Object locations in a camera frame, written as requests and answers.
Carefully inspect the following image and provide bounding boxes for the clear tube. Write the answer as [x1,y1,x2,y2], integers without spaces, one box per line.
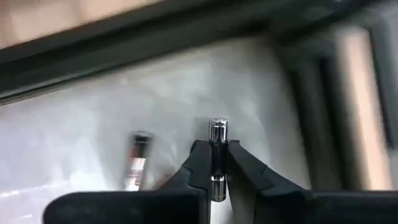
[124,130,155,191]
[208,118,230,203]

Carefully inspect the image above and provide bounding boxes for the black metal table frame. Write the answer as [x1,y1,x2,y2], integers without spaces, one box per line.
[0,0,398,190]

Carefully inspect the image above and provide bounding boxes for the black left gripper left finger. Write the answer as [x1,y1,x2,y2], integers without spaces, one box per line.
[43,139,213,224]

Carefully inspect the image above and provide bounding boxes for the clear tube lying on table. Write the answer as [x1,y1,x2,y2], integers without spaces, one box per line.
[124,130,155,191]

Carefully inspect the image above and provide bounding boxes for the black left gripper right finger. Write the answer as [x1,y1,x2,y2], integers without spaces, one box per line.
[226,139,398,224]

